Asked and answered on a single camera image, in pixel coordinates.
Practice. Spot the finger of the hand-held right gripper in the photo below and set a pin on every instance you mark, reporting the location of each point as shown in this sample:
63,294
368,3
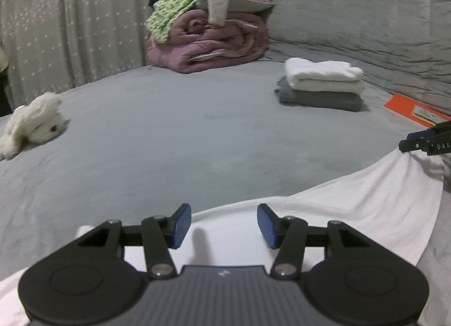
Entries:
437,146
433,132

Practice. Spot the green patterned cloth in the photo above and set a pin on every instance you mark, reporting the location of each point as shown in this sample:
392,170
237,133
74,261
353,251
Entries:
169,12

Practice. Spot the grey pillow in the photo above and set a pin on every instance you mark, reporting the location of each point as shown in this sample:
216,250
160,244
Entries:
246,1

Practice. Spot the grey quilted blanket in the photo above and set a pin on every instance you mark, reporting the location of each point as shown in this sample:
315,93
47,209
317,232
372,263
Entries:
352,5

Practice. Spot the white plush dog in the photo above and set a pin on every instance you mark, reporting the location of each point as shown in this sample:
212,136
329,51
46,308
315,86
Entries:
35,114

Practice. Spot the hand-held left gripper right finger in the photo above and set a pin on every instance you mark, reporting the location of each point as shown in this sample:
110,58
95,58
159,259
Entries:
267,225

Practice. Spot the small picture book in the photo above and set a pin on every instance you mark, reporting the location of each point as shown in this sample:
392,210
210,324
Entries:
428,114

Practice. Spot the grey star-print curtain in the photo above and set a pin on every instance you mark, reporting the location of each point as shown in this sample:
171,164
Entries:
88,23

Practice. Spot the orange folder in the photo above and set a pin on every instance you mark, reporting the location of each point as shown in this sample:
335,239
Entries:
398,104

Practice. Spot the beige hanging garment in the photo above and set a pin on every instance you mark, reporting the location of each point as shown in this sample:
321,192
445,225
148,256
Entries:
2,58

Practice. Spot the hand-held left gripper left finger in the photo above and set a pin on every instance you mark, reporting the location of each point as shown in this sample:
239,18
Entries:
181,223

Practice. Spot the grey bed sheet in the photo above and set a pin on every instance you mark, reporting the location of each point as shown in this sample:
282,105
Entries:
176,135

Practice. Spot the folded grey garment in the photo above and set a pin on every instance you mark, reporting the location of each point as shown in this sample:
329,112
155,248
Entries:
317,100

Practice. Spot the white garment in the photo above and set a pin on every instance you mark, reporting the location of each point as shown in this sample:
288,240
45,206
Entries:
352,206
317,74

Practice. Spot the folded white garment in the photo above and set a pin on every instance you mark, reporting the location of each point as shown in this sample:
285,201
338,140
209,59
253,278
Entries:
317,74

